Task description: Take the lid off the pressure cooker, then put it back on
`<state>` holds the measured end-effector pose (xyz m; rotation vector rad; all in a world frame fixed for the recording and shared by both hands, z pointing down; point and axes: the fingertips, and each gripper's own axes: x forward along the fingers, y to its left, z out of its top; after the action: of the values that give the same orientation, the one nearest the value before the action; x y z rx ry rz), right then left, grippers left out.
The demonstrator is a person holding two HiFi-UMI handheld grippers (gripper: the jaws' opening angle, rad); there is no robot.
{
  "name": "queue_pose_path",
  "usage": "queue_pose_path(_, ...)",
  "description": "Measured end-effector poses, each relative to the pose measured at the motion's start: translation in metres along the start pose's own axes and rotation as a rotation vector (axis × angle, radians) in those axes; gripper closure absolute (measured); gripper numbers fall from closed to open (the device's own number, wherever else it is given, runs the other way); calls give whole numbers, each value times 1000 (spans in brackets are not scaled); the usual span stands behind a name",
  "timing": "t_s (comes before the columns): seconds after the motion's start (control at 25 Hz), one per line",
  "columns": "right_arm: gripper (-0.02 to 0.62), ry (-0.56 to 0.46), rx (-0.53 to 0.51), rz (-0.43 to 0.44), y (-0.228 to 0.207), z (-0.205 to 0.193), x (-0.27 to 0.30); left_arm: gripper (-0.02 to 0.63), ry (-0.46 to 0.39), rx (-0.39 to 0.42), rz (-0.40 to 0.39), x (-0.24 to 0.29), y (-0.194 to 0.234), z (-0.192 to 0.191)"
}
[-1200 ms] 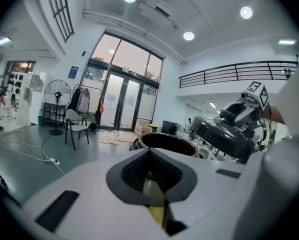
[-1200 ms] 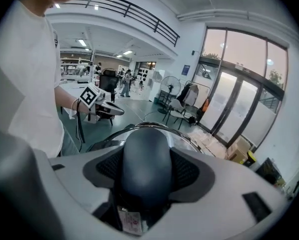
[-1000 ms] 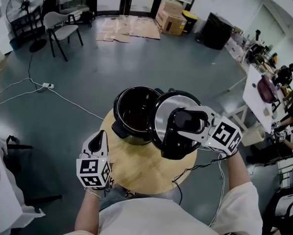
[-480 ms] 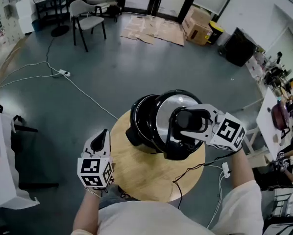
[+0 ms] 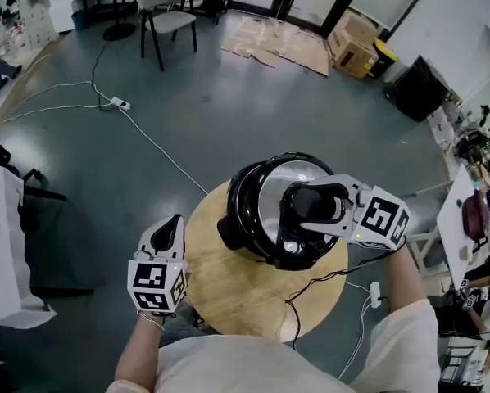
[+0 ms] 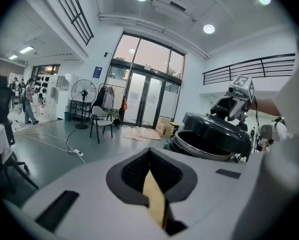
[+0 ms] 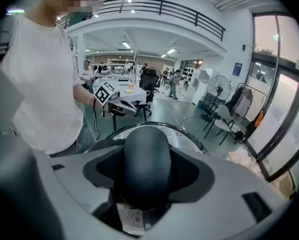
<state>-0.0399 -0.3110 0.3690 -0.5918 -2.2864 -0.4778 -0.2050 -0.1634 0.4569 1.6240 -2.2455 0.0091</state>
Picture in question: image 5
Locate person's white shirt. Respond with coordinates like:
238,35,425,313
105,299,441,393

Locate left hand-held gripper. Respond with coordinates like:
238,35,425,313
126,214,189,314

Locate person's grey jeans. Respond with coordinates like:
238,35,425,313
158,300,213,347

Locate maroon cooking pot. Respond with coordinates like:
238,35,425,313
461,190,490,241

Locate black cabinet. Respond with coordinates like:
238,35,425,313
386,54,451,123

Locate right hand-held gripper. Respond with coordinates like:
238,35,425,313
300,173,412,250

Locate flattened cardboard sheets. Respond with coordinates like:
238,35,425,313
220,12,331,77

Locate pressure cooker lid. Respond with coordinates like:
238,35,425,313
255,151,345,272

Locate large cardboard box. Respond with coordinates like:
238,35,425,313
327,11,380,80

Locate thin silver bracelet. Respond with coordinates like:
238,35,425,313
136,309,166,330

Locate black office chair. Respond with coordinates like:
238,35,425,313
0,137,94,298

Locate black electric pressure cooker pot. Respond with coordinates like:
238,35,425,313
216,160,287,266

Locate white display shelf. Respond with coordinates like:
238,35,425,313
0,0,80,47

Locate round wooden side table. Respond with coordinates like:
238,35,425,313
184,180,349,343

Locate grey chair with black legs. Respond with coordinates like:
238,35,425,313
137,0,199,72

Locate white cloth-covered table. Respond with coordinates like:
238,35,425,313
0,165,57,329

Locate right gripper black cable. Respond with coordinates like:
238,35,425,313
284,246,406,350

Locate person's left forearm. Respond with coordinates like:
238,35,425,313
114,311,166,386

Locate person's right forearm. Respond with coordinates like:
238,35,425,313
386,239,429,314

